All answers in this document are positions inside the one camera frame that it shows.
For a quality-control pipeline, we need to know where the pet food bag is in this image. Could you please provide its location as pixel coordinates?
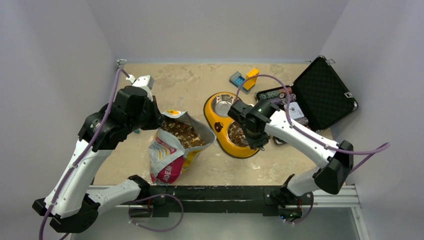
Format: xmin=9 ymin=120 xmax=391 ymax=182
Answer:
xmin=148 ymin=110 xmax=216 ymax=186

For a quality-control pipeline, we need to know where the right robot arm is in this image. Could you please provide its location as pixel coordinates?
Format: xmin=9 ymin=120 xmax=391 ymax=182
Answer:
xmin=227 ymin=100 xmax=354 ymax=206

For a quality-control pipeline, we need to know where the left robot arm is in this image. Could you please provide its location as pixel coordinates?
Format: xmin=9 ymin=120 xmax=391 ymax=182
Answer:
xmin=32 ymin=75 xmax=163 ymax=234

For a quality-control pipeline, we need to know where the yellow double pet bowl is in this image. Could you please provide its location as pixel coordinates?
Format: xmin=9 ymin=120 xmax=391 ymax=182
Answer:
xmin=203 ymin=91 xmax=259 ymax=159

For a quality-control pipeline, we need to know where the white playing card box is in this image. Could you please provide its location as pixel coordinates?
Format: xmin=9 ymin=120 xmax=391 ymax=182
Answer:
xmin=288 ymin=102 xmax=305 ymax=120

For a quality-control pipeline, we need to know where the toy brick stack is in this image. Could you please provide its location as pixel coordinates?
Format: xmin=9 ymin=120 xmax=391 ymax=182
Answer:
xmin=229 ymin=68 xmax=260 ymax=94

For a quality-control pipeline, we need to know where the black poker chip case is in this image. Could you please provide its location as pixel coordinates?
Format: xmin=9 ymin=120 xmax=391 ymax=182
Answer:
xmin=255 ymin=55 xmax=359 ymax=147

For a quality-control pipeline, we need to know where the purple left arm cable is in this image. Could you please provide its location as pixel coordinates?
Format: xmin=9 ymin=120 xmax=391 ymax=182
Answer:
xmin=38 ymin=67 xmax=131 ymax=240

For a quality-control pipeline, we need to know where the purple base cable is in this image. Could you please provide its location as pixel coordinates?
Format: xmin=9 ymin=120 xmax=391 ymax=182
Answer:
xmin=128 ymin=193 xmax=185 ymax=233

